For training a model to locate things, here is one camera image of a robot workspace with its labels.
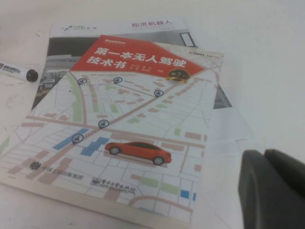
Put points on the autonomous driving book red cover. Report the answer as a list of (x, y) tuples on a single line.
[(119, 131)]

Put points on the AgileX brochure with room photo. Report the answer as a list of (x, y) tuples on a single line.
[(71, 43)]

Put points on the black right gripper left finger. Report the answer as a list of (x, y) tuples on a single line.
[(257, 190)]

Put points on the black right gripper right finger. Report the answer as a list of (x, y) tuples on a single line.
[(288, 171)]

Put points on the whiteboard marker with black ends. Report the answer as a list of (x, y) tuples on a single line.
[(14, 69)]

